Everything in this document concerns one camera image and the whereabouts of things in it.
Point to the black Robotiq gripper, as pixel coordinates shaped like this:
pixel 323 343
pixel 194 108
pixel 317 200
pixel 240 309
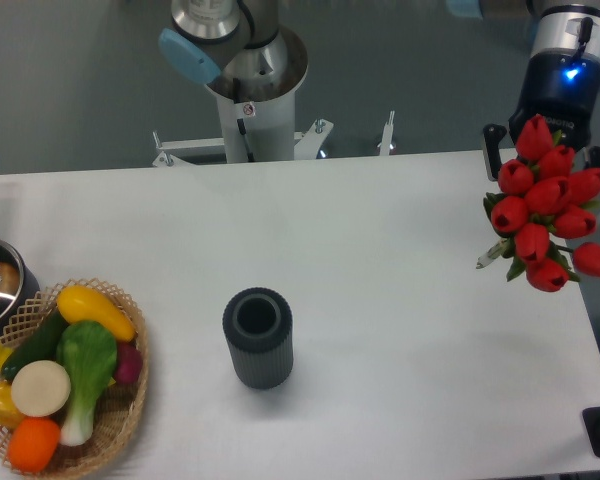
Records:
pixel 561 91

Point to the red tulip bouquet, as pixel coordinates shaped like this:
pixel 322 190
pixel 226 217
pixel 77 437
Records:
pixel 541 198

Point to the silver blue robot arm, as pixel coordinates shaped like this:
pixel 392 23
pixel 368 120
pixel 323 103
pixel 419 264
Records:
pixel 253 66

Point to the dark grey ribbed vase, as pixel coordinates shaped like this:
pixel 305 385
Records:
pixel 258 327

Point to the purple red radish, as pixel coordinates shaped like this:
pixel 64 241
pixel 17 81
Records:
pixel 129 364

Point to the yellow squash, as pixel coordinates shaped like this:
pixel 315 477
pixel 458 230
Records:
pixel 77 303

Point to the green bok choy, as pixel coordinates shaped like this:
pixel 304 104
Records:
pixel 88 353

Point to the dark green cucumber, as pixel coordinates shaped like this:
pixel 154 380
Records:
pixel 41 344

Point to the beige round disc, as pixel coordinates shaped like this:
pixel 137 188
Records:
pixel 40 389

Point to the orange fruit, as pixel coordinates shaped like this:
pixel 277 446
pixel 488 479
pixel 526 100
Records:
pixel 33 444

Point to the yellow bell pepper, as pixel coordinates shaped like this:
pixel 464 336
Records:
pixel 10 415

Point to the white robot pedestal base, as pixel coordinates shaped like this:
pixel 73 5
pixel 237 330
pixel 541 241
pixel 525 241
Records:
pixel 252 131

